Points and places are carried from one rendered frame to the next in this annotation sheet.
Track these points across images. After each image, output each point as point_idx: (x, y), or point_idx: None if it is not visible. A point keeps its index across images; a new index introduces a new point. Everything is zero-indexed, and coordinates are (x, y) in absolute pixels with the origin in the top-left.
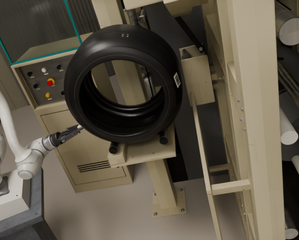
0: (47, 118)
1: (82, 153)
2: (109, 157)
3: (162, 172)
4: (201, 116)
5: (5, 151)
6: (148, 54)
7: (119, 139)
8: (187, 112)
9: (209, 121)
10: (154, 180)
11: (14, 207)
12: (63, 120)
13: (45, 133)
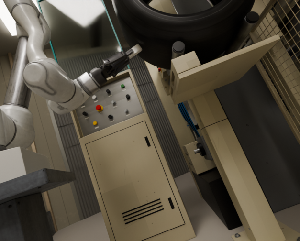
0: (92, 147)
1: (128, 191)
2: (174, 60)
3: (243, 165)
4: (260, 110)
5: (29, 137)
6: None
7: (186, 23)
8: (241, 108)
9: (271, 115)
10: (234, 182)
11: None
12: (108, 147)
13: (88, 167)
